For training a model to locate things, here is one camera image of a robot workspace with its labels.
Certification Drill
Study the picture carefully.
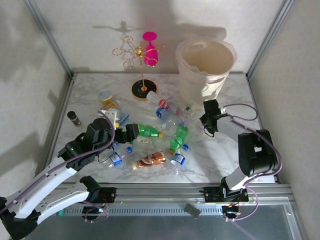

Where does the crushed clear plastic bottle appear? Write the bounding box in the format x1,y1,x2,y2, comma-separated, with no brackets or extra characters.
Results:
166,96,188,126

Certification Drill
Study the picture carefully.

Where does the clear bottle white green label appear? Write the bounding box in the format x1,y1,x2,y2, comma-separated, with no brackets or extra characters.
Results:
133,136,153,145

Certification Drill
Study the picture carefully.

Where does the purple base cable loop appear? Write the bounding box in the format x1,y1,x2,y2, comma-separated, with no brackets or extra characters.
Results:
222,186,259,222
83,199,111,223

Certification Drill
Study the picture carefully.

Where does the aluminium mounting rail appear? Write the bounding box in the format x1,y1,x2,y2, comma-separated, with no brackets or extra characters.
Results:
59,183,293,207

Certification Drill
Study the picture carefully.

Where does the gold wire glass rack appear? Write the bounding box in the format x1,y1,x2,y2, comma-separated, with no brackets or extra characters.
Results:
111,36,168,102

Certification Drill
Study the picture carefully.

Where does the clear bottle red label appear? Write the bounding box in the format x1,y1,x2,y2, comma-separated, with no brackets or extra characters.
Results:
146,90,173,109

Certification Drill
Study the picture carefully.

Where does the clear bottle green cap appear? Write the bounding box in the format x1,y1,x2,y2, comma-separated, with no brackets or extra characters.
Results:
183,104,197,118

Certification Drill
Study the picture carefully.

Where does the aluminium table side rail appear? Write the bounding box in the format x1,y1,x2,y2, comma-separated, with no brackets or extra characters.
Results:
41,73,77,185
246,72,281,185

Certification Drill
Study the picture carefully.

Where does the black spice jar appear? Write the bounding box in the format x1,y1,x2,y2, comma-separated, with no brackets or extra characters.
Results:
66,110,82,127

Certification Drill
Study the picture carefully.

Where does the aluminium frame post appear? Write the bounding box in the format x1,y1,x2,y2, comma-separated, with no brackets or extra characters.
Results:
245,0,296,79
23,0,75,77

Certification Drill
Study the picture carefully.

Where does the clear bottle blue label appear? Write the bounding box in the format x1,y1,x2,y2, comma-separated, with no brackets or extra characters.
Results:
155,106,187,130
107,146,134,170
169,144,190,175

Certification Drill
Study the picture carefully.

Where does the yellow can silver lid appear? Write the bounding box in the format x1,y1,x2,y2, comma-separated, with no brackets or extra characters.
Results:
97,89,113,106

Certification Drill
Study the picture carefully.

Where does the brown chocolate drink bottle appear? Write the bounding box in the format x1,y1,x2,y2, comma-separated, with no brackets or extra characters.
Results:
131,151,167,171

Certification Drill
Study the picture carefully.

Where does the small black clip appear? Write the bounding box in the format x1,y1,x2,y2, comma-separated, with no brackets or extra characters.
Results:
183,203,202,219

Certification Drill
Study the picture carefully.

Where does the white plastic bin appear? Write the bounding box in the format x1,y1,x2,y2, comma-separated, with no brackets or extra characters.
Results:
175,36,238,111

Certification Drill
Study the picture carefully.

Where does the green bottle yellow cap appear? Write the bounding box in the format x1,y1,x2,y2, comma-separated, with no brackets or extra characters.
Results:
133,123,165,139
167,124,190,155

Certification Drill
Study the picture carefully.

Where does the pink wine glass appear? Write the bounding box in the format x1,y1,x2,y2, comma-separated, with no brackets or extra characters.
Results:
142,31,160,68

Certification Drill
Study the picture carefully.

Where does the perforated cable tray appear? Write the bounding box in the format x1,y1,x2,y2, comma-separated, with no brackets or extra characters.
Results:
57,204,226,217

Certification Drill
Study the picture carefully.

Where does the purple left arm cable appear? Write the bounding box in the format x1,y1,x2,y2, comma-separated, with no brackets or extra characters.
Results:
0,111,117,216

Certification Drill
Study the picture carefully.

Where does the crushed bottle blue print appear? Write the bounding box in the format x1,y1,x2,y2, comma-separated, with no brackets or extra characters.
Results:
116,108,131,127

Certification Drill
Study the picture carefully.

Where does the steel base sheet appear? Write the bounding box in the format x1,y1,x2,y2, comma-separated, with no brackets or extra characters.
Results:
23,204,305,240

